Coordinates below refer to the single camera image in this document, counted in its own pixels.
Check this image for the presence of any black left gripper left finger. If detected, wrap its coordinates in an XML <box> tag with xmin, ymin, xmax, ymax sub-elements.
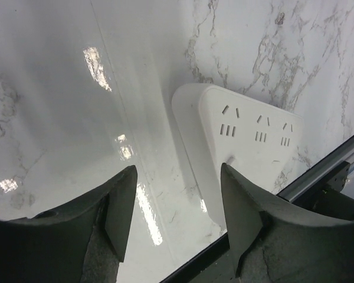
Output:
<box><xmin>0</xmin><ymin>166</ymin><xmax>137</xmax><ymax>282</ymax></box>

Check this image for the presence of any aluminium frame rail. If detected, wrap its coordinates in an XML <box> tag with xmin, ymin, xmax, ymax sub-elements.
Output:
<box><xmin>277</xmin><ymin>125</ymin><xmax>354</xmax><ymax>203</ymax></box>

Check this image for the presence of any white triangular power strip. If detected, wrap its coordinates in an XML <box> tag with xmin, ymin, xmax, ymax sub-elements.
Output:
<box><xmin>171</xmin><ymin>83</ymin><xmax>304</xmax><ymax>228</ymax></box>

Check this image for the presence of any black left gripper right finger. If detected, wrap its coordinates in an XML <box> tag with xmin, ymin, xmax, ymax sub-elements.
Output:
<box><xmin>221</xmin><ymin>164</ymin><xmax>354</xmax><ymax>282</ymax></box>

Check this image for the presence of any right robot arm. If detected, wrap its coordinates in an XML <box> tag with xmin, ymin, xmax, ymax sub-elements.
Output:
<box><xmin>309</xmin><ymin>162</ymin><xmax>354</xmax><ymax>221</ymax></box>

